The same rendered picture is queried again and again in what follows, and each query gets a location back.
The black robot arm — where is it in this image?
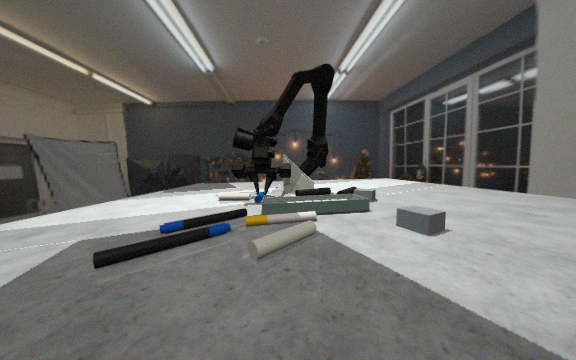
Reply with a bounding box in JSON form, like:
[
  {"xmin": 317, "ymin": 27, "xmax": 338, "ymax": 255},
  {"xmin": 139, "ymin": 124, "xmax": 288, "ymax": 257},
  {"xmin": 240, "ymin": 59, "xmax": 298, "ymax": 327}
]
[{"xmin": 232, "ymin": 63, "xmax": 334, "ymax": 178}]

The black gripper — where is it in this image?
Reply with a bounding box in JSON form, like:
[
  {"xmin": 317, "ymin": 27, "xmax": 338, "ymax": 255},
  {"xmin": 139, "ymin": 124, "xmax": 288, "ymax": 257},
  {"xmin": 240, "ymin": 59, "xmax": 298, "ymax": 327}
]
[{"xmin": 231, "ymin": 158, "xmax": 291, "ymax": 196}]

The grey keyboard with white letter keys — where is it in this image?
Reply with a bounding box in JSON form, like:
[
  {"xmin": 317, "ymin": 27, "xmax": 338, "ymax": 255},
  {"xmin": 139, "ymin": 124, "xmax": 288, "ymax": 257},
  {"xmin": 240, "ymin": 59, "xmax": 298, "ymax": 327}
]
[{"xmin": 261, "ymin": 194, "xmax": 369, "ymax": 215}]

